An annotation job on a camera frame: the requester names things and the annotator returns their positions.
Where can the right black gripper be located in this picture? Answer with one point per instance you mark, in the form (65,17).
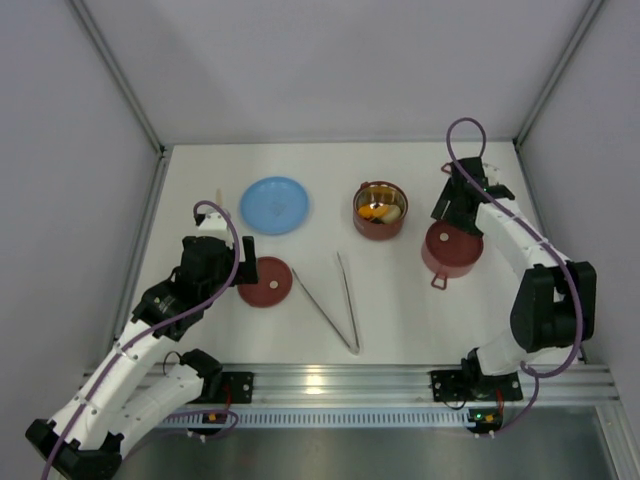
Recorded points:
(451,211)

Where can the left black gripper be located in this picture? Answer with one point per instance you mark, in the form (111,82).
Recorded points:
(248,259)

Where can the dark red lid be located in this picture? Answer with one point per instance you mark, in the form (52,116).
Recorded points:
(275,280)
(445,245)

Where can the beige round food slice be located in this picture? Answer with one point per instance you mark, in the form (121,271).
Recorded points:
(390,214)

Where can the pink lunch container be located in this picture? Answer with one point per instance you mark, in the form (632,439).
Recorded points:
(442,274)

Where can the dark red lunch container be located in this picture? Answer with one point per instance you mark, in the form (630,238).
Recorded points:
(379,192)

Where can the orange round food slice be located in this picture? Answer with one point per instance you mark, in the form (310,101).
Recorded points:
(373,212)

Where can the metal tongs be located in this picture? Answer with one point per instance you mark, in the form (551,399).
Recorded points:
(352,341)

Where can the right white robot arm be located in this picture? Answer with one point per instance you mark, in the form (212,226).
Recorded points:
(554,307)

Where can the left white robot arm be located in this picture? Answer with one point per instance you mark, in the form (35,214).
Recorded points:
(93,433)

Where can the blue plate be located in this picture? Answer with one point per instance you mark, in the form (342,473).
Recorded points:
(274,205)

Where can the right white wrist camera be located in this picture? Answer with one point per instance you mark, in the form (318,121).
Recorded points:
(492,174)

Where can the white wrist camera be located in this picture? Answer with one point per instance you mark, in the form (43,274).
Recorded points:
(214,225)
(492,174)

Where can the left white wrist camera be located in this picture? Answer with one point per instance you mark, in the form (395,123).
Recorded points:
(214,225)

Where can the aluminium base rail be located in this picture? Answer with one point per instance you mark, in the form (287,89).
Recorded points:
(340,396)

